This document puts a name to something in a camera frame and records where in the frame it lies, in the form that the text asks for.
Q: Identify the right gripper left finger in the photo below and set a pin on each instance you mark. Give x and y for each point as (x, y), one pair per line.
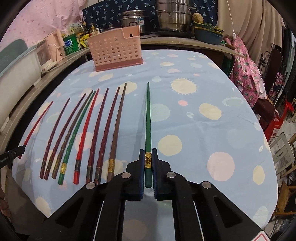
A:
(138, 176)

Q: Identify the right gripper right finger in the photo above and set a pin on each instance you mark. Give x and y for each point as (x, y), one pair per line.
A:
(158, 176)

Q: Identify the maroon chopstick dark band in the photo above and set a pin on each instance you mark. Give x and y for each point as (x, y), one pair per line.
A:
(98, 171)

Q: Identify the maroon twisted chopstick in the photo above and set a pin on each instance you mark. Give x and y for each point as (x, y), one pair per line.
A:
(90, 163)

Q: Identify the bright red twisted chopstick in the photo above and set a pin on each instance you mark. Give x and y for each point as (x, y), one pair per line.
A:
(82, 141)

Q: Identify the grey wooden shelf counter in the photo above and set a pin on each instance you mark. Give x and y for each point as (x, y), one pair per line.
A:
(34, 92)

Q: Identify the white dish drainer box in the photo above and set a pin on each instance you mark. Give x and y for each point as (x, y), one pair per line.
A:
(20, 69)

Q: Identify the pink perforated utensil holder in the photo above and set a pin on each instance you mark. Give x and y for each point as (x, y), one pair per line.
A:
(117, 48)

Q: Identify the pink electric kettle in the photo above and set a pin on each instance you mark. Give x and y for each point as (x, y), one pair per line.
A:
(56, 45)

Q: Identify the pink floral cloth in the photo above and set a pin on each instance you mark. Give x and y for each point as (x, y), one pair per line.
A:
(246, 75)

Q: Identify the green tin can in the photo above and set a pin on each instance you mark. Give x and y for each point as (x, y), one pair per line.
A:
(70, 44)

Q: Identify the yellow packet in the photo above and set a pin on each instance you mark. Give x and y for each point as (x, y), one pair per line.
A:
(83, 40)

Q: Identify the pink dotted curtain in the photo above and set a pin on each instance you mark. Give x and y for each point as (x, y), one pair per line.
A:
(40, 18)

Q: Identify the dark blue basin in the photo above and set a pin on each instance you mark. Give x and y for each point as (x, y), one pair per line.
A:
(207, 33)

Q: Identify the yellow oil bottle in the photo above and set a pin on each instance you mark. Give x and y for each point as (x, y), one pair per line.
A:
(93, 31)

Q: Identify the silver rice cooker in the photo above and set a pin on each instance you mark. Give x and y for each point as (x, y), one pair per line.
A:
(136, 18)

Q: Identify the large steel steamer pot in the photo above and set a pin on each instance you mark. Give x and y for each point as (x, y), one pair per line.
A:
(174, 15)

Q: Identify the navy patterned backsplash cloth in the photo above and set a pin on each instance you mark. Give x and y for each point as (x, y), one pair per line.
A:
(106, 13)

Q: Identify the beige curtain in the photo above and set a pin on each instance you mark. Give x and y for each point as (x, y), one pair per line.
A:
(258, 24)

